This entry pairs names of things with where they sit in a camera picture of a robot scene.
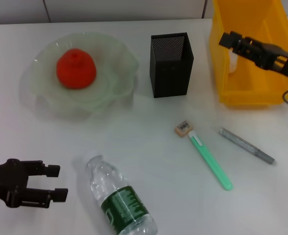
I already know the black mesh pen holder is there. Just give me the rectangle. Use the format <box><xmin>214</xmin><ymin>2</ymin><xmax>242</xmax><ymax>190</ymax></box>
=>
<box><xmin>149</xmin><ymin>32</ymin><xmax>195</xmax><ymax>98</ymax></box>

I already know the grey marker pen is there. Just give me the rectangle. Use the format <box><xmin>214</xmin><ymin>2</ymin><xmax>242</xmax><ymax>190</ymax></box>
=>
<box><xmin>218</xmin><ymin>126</ymin><xmax>276</xmax><ymax>165</ymax></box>

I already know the mint green pen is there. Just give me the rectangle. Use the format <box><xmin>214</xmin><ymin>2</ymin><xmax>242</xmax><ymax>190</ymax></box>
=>
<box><xmin>187</xmin><ymin>130</ymin><xmax>234</xmax><ymax>191</ymax></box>

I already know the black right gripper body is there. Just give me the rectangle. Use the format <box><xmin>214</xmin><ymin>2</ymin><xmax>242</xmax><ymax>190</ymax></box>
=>
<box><xmin>239</xmin><ymin>36</ymin><xmax>288</xmax><ymax>83</ymax></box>

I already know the red-orange knitted orange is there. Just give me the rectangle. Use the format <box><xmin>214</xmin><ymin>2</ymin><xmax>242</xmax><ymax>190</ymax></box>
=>
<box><xmin>55</xmin><ymin>48</ymin><xmax>97</xmax><ymax>89</ymax></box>

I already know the white paper ball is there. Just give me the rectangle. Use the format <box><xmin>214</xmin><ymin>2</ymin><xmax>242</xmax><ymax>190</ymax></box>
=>
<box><xmin>228</xmin><ymin>50</ymin><xmax>239</xmax><ymax>74</ymax></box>

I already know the beige eraser with barcode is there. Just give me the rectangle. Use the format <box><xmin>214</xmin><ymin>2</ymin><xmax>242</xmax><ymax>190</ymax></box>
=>
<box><xmin>174</xmin><ymin>119</ymin><xmax>192</xmax><ymax>135</ymax></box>

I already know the yellow plastic bin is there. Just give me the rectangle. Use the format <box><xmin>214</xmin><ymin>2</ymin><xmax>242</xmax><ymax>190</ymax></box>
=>
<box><xmin>209</xmin><ymin>0</ymin><xmax>288</xmax><ymax>110</ymax></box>

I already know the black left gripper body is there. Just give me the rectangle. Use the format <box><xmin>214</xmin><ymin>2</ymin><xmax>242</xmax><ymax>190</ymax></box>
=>
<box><xmin>0</xmin><ymin>158</ymin><xmax>44</xmax><ymax>209</ymax></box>

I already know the clear green-label water bottle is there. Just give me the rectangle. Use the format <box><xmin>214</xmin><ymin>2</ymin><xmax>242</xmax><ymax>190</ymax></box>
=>
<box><xmin>86</xmin><ymin>154</ymin><xmax>158</xmax><ymax>235</ymax></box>

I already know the pale green glass fruit plate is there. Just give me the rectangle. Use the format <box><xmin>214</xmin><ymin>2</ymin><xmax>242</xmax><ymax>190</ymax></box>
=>
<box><xmin>19</xmin><ymin>31</ymin><xmax>140</xmax><ymax>120</ymax></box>

